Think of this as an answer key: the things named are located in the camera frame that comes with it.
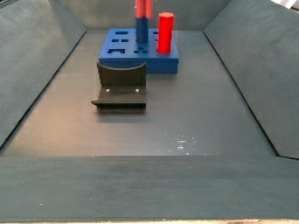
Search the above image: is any red three prong object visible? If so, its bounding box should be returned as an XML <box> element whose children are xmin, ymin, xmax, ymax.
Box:
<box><xmin>135</xmin><ymin>0</ymin><xmax>154</xmax><ymax>18</ymax></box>

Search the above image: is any black curved fixture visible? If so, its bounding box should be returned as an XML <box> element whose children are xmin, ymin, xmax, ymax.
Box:
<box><xmin>91</xmin><ymin>64</ymin><xmax>147</xmax><ymax>107</ymax></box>

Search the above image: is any blue shape sorter block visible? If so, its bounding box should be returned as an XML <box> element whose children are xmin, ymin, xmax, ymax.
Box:
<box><xmin>98</xmin><ymin>28</ymin><xmax>179</xmax><ymax>74</ymax></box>

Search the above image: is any blue cylinder peg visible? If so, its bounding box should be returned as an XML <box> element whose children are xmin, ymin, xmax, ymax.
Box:
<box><xmin>135</xmin><ymin>17</ymin><xmax>148</xmax><ymax>44</ymax></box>

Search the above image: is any red hexagonal peg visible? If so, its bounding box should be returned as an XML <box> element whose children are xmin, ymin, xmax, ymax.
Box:
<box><xmin>158</xmin><ymin>12</ymin><xmax>174</xmax><ymax>54</ymax></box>

